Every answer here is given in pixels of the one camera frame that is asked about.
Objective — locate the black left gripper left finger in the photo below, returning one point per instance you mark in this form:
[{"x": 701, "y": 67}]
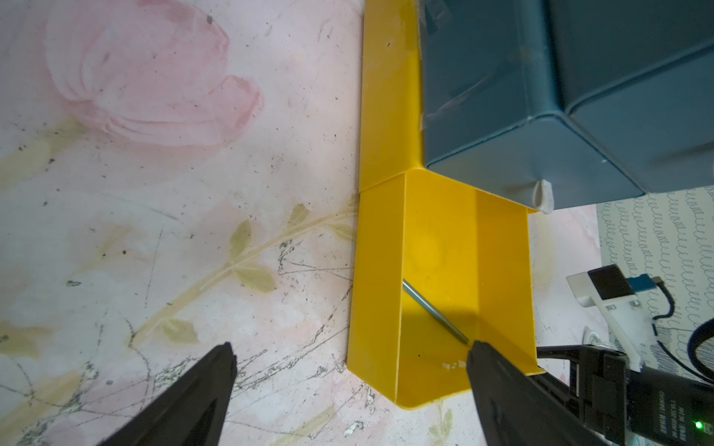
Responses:
[{"x": 190, "y": 412}]

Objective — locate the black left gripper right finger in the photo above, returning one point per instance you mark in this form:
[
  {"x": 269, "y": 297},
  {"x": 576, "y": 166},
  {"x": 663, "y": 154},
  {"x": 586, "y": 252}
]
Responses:
[{"x": 513, "y": 410}]

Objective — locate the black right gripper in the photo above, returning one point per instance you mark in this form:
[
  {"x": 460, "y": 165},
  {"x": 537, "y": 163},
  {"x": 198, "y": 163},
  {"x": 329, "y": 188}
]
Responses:
[{"x": 610, "y": 399}]

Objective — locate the yellow bottom drawer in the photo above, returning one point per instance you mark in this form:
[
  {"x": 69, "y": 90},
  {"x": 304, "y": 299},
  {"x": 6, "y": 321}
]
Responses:
[{"x": 467, "y": 252}]

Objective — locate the yellow bottom drawer unit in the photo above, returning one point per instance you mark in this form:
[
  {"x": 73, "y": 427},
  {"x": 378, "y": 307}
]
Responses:
[{"x": 391, "y": 110}]

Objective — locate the teal drawer cabinet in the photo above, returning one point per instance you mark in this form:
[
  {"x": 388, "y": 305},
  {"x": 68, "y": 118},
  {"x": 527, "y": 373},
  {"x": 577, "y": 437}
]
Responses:
[{"x": 556, "y": 104}]

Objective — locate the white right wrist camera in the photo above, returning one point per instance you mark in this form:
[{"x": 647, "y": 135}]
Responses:
[{"x": 617, "y": 298}]

